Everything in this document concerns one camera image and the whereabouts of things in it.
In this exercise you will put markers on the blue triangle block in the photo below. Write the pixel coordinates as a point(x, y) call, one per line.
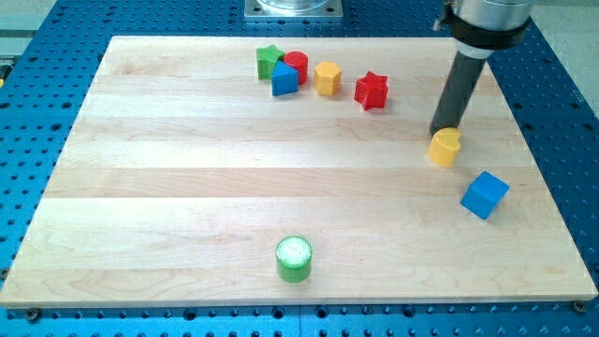
point(284, 79)

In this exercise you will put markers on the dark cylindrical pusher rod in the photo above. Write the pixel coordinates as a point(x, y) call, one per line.
point(460, 84)

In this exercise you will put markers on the yellow hexagon block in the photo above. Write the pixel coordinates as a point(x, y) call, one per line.
point(327, 78)

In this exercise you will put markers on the green star block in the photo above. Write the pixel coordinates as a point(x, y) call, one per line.
point(266, 60)

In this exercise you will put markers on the blue cube block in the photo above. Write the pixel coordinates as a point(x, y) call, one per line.
point(483, 194)

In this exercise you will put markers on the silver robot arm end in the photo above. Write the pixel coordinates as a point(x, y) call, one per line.
point(481, 27)

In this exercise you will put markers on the green cylinder block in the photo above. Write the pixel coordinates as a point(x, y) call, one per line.
point(293, 259)

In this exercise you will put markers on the red cylinder block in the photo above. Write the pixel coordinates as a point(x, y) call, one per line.
point(299, 61)

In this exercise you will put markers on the light wooden board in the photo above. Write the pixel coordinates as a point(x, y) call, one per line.
point(182, 172)

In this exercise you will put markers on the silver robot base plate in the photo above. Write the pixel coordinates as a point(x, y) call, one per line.
point(270, 9)

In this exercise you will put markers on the red star block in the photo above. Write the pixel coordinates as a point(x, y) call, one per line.
point(371, 91)

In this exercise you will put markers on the blue perforated metal plate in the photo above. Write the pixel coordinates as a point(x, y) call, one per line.
point(549, 81)

